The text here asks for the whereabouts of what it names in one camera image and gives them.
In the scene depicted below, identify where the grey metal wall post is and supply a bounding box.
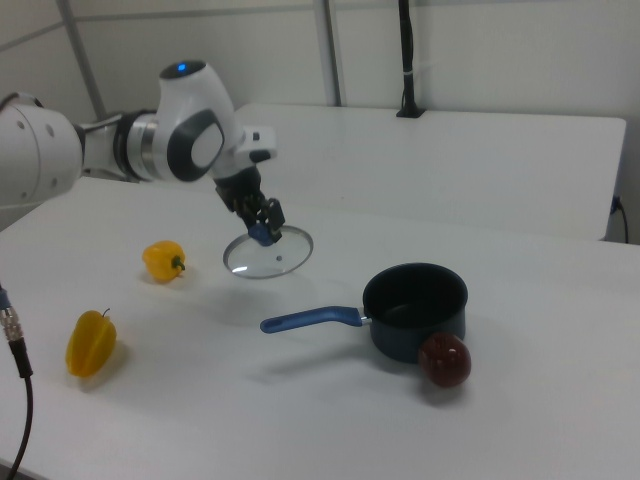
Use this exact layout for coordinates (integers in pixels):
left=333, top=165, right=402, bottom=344
left=314, top=0, right=347, bottom=107

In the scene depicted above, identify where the yellow starfruit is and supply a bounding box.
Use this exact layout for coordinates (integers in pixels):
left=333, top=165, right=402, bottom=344
left=64, top=308, right=118, bottom=379

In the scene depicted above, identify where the black camera stand pole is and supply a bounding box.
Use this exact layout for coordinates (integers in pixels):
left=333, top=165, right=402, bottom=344
left=396, top=0, right=427, bottom=119

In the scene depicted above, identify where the dark red apple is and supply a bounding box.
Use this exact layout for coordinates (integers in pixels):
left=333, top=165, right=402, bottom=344
left=417, top=331, right=473, bottom=389

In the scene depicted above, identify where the dark saucepan with blue handle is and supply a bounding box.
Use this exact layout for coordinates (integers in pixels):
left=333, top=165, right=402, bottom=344
left=259, top=262, right=470, bottom=365

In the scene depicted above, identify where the glass lid with blue knob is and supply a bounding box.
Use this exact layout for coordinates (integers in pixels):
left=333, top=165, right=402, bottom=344
left=222, top=223, right=315, bottom=280

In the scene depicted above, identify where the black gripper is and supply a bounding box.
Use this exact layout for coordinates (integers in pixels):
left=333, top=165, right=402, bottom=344
left=214, top=167, right=287, bottom=243

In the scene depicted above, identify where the black cable with metal connector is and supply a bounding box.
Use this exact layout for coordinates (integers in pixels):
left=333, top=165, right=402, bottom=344
left=0, top=282, right=36, bottom=474

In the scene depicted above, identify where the yellow bell pepper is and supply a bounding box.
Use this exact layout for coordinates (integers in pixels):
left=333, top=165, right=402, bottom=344
left=141, top=240, right=187, bottom=285

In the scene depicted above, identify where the slanted grey wall post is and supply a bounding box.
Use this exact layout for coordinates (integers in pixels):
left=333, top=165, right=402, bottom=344
left=53, top=0, right=107, bottom=121

